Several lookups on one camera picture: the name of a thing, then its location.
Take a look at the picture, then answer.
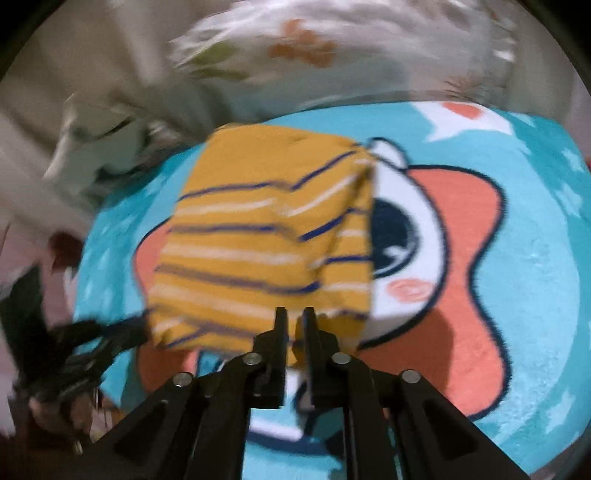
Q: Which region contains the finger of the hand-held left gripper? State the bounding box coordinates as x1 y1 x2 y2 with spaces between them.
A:
55 316 149 344
69 339 147 376

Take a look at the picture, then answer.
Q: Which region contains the yellow striped shirt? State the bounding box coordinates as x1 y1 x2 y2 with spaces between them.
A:
147 122 376 368

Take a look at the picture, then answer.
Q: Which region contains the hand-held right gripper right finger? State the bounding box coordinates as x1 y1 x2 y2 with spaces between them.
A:
302 307 528 480

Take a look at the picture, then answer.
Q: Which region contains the floral pillow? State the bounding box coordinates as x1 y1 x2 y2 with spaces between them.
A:
169 0 513 112

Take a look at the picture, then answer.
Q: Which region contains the blue printed blanket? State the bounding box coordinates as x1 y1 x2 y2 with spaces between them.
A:
74 102 583 476

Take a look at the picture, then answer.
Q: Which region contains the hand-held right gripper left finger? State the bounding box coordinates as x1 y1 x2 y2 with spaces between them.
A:
74 307 288 480

